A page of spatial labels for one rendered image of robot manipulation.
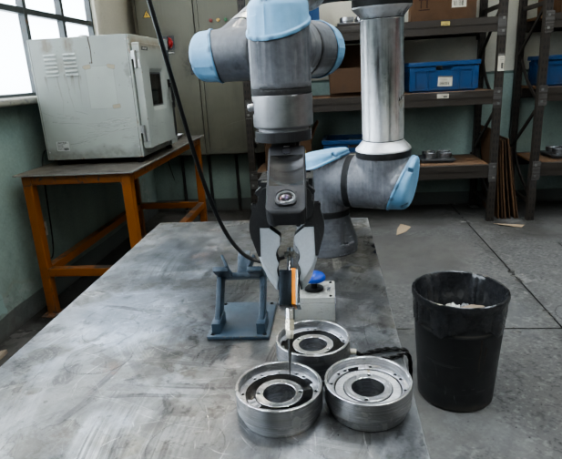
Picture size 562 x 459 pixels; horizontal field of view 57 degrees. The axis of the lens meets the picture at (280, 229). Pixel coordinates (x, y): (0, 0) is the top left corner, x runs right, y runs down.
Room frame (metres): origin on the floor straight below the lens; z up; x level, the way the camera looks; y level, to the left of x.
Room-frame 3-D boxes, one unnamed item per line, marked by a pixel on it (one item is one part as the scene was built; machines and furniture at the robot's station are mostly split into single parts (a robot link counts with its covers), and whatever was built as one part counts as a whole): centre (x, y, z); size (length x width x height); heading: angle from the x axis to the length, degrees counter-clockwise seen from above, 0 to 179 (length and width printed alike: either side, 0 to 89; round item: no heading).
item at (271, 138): (0.67, -0.01, 1.07); 0.09 x 0.08 x 0.12; 174
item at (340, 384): (0.54, -0.10, 0.82); 0.08 x 0.08 x 0.02
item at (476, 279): (1.70, -0.63, 0.21); 0.34 x 0.34 x 0.43
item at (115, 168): (3.27, 0.93, 0.39); 1.50 x 0.62 x 0.78; 174
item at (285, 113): (0.66, -0.01, 1.15); 0.08 x 0.08 x 0.05
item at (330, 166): (1.15, -0.11, 0.97); 0.13 x 0.12 x 0.14; 64
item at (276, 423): (0.54, 0.01, 0.82); 0.10 x 0.10 x 0.04
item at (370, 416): (0.54, -0.10, 0.82); 0.10 x 0.10 x 0.04
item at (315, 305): (0.81, -0.05, 0.82); 0.08 x 0.07 x 0.05; 174
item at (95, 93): (3.07, 0.90, 1.10); 0.62 x 0.61 x 0.65; 174
